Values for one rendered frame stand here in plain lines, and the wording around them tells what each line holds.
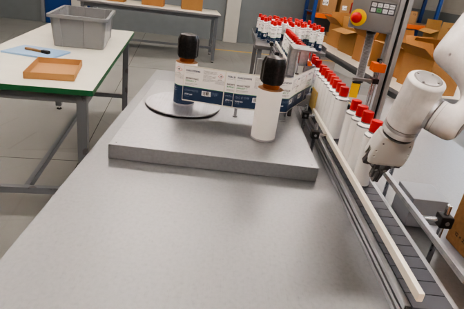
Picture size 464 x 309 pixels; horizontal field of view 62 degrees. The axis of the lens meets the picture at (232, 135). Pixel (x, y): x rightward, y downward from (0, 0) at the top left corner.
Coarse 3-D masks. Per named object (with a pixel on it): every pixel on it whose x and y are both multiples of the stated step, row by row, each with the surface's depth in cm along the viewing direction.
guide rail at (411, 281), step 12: (324, 132) 148; (336, 156) 129; (348, 168) 118; (360, 192) 105; (372, 216) 96; (384, 228) 90; (384, 240) 88; (396, 252) 82; (396, 264) 81; (408, 276) 76; (420, 288) 73; (420, 300) 72
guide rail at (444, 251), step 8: (384, 176) 108; (392, 184) 102; (400, 192) 97; (408, 200) 94; (408, 208) 93; (416, 208) 91; (416, 216) 89; (424, 224) 85; (432, 232) 82; (432, 240) 81; (440, 240) 80; (440, 248) 78; (448, 256) 75; (448, 264) 75; (456, 264) 73; (456, 272) 72
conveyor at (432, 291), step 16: (320, 128) 158; (336, 144) 144; (336, 160) 131; (352, 192) 111; (368, 192) 112; (384, 208) 105; (368, 224) 97; (384, 224) 98; (400, 240) 92; (416, 256) 88; (416, 272) 82; (432, 288) 78; (416, 304) 74; (432, 304) 74; (448, 304) 75
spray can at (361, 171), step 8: (376, 120) 110; (376, 128) 108; (368, 136) 109; (360, 152) 112; (360, 160) 113; (360, 168) 113; (368, 168) 112; (360, 176) 114; (368, 176) 113; (360, 184) 114; (368, 184) 115
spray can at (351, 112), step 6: (354, 102) 126; (360, 102) 126; (354, 108) 127; (348, 114) 128; (354, 114) 126; (348, 120) 128; (342, 126) 131; (348, 126) 128; (342, 132) 130; (342, 138) 131; (342, 144) 131; (342, 150) 132
